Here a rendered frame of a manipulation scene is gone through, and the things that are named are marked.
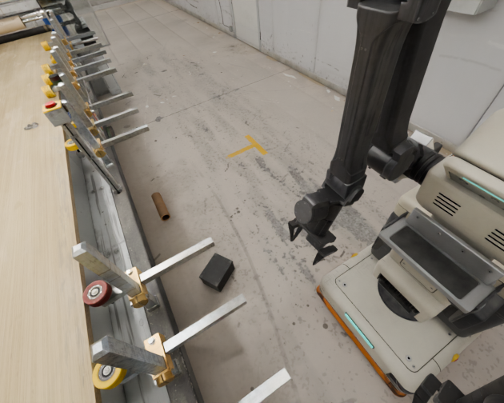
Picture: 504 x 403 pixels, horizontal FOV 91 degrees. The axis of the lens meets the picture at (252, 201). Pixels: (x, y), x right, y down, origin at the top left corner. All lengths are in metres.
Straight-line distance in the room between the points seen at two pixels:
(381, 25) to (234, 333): 1.61
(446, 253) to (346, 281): 0.80
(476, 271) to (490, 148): 0.31
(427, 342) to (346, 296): 0.39
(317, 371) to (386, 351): 0.41
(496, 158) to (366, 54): 0.30
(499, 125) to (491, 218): 0.20
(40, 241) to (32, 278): 0.17
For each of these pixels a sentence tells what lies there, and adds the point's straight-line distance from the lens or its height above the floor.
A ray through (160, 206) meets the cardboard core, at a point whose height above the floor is 0.08.
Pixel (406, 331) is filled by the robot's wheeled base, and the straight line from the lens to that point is 1.53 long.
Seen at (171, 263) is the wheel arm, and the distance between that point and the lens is 0.99.
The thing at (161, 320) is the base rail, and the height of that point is 0.70.
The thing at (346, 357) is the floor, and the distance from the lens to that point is 1.71.
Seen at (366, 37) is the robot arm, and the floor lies 1.53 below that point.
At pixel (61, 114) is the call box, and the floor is 1.19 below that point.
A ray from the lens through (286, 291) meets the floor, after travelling 1.76.
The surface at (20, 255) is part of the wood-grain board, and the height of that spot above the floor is 0.90.
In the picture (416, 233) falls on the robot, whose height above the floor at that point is 1.04.
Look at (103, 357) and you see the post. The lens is 0.65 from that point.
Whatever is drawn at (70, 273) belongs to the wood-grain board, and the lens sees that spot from 1.11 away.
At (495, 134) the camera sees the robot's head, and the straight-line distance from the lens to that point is 0.62.
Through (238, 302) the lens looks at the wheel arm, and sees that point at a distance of 0.90.
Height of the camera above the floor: 1.66
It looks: 50 degrees down
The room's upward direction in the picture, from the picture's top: 9 degrees counter-clockwise
